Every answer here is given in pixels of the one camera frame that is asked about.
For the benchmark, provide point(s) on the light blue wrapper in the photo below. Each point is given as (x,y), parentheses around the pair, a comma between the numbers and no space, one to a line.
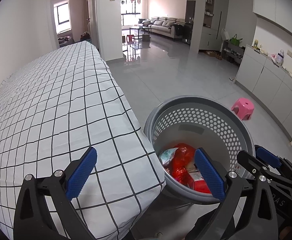
(167,156)

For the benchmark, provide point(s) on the red plastic stool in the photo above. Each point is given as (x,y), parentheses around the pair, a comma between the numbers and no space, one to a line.
(130,39)

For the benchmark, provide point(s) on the green bag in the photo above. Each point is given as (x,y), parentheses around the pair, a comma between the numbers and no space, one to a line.
(235,40)

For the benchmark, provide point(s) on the red toothpaste box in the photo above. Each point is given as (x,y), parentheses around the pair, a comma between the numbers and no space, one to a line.
(196,182)

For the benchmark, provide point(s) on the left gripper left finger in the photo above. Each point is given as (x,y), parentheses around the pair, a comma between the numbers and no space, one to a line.
(32,219)

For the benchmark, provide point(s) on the grey sectional sofa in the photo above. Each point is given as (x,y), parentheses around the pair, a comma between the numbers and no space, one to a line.
(165,26)

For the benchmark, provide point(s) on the red plastic bag trash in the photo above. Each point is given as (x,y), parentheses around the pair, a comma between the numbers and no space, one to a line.
(184,155)

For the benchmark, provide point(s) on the checkered white tablecloth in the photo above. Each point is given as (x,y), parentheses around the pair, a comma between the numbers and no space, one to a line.
(51,111)

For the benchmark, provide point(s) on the baby bottle on counter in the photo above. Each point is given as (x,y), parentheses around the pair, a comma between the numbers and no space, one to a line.
(280,58)

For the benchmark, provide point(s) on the pink plastic stool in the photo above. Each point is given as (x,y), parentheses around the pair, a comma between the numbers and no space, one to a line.
(243,108)

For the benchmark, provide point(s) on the white base cabinets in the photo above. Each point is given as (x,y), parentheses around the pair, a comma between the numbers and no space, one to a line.
(269,84)

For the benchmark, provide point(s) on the grey perforated laundry basket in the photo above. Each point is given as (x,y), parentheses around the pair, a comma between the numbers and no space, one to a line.
(200,123)

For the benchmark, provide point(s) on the black coffee table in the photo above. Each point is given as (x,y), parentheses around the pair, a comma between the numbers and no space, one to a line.
(140,28)

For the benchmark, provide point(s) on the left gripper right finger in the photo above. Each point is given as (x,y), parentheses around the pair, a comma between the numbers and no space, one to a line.
(246,209)

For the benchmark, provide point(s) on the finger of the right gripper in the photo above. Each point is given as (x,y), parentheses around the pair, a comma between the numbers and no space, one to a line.
(257,169)
(282,165)

